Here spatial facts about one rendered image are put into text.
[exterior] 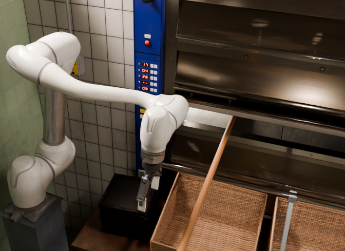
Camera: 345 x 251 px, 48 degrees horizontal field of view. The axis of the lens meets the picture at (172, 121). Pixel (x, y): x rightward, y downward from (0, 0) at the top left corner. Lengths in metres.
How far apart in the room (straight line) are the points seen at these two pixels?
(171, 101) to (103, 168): 1.31
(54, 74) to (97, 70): 0.82
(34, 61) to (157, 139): 0.55
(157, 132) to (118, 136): 1.15
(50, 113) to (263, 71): 1.05
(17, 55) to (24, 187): 0.63
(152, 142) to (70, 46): 0.57
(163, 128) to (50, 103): 0.65
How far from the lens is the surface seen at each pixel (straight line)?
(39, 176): 1.90
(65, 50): 1.64
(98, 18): 2.16
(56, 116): 1.83
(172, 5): 1.98
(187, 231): 1.60
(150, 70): 2.10
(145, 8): 2.00
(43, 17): 2.35
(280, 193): 1.89
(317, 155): 2.21
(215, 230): 2.45
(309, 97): 2.02
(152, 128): 1.32
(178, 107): 1.45
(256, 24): 1.92
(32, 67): 1.52
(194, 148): 2.31
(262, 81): 2.01
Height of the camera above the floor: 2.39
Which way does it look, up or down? 32 degrees down
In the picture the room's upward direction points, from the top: 3 degrees clockwise
